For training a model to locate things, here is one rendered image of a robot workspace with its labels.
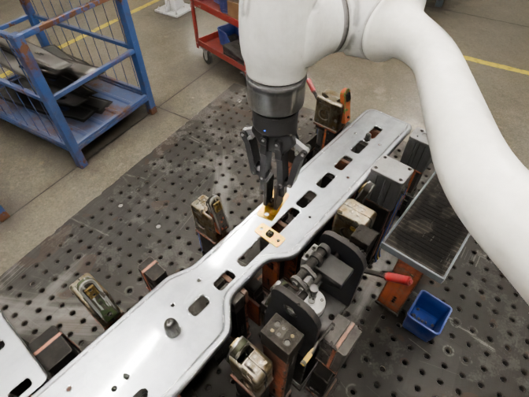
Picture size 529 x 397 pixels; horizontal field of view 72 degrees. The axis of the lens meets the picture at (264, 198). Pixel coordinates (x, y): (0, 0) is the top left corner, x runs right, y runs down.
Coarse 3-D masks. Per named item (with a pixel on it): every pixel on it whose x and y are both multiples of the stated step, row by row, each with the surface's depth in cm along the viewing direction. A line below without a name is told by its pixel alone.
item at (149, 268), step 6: (150, 258) 94; (144, 264) 93; (150, 264) 93; (156, 264) 93; (144, 270) 92; (150, 270) 92; (156, 270) 92; (162, 270) 92; (144, 276) 93; (150, 276) 91; (156, 276) 91; (162, 276) 92; (150, 282) 94; (156, 282) 91; (150, 288) 98
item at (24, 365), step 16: (0, 320) 83; (0, 336) 80; (16, 336) 80; (0, 352) 78; (16, 352) 78; (0, 368) 76; (16, 368) 76; (32, 368) 76; (0, 384) 74; (16, 384) 74; (32, 384) 74
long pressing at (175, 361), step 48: (336, 144) 123; (384, 144) 123; (288, 192) 108; (336, 192) 108; (240, 240) 97; (288, 240) 97; (192, 288) 88; (240, 288) 88; (144, 336) 80; (192, 336) 80; (48, 384) 74; (96, 384) 74; (144, 384) 74
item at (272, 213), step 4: (284, 196) 77; (288, 196) 77; (272, 200) 75; (284, 200) 76; (268, 204) 75; (272, 204) 74; (260, 208) 75; (264, 208) 75; (268, 208) 75; (272, 208) 75; (280, 208) 75; (260, 212) 74; (264, 212) 74; (268, 212) 74; (272, 212) 74; (276, 212) 74; (260, 216) 73; (264, 216) 73; (268, 216) 73; (272, 216) 73; (268, 220) 73; (272, 220) 73
